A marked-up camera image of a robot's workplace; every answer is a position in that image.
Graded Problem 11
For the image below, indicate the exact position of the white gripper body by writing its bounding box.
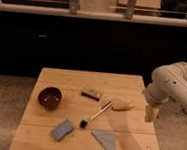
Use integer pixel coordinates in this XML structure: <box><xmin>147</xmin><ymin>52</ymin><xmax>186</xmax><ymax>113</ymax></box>
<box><xmin>144</xmin><ymin>83</ymin><xmax>167</xmax><ymax>107</ymax></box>

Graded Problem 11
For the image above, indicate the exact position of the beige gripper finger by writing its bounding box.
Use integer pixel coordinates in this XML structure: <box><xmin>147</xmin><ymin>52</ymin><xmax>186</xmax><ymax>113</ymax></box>
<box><xmin>145</xmin><ymin>105</ymin><xmax>159</xmax><ymax>123</ymax></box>

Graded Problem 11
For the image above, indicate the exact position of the grey towel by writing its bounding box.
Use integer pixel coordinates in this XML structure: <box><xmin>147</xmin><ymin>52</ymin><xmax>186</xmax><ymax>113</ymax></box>
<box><xmin>92</xmin><ymin>130</ymin><xmax>116</xmax><ymax>150</ymax></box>

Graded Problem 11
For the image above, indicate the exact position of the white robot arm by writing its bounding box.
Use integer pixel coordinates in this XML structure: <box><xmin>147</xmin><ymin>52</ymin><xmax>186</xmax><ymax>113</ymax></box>
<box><xmin>144</xmin><ymin>62</ymin><xmax>187</xmax><ymax>123</ymax></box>

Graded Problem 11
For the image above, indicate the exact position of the dark purple bowl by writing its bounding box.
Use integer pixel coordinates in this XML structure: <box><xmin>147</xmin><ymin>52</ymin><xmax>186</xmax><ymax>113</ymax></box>
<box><xmin>37</xmin><ymin>87</ymin><xmax>63</xmax><ymax>110</ymax></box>

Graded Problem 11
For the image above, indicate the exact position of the yellow banana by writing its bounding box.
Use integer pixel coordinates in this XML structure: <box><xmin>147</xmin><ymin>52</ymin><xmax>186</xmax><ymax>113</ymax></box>
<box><xmin>101</xmin><ymin>94</ymin><xmax>137</xmax><ymax>113</ymax></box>

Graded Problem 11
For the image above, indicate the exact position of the wooden block brush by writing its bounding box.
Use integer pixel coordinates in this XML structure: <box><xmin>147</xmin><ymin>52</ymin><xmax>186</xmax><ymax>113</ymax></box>
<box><xmin>81</xmin><ymin>87</ymin><xmax>102</xmax><ymax>101</ymax></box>

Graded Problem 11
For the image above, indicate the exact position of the wooden folding table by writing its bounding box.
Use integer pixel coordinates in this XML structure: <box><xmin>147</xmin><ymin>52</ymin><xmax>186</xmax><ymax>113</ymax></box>
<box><xmin>10</xmin><ymin>67</ymin><xmax>160</xmax><ymax>150</ymax></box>

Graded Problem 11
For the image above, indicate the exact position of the blue sponge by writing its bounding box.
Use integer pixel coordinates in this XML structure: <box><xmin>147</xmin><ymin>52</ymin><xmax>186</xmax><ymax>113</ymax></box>
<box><xmin>51</xmin><ymin>119</ymin><xmax>74</xmax><ymax>141</ymax></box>

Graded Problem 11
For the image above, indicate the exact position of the brush with light handle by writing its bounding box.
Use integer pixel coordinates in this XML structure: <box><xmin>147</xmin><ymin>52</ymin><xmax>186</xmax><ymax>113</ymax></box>
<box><xmin>80</xmin><ymin>101</ymin><xmax>112</xmax><ymax>129</ymax></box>

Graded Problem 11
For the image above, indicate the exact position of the wooden shelf rail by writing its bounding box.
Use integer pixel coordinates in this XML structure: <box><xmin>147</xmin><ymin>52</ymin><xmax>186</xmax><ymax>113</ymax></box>
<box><xmin>0</xmin><ymin>3</ymin><xmax>187</xmax><ymax>27</ymax></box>

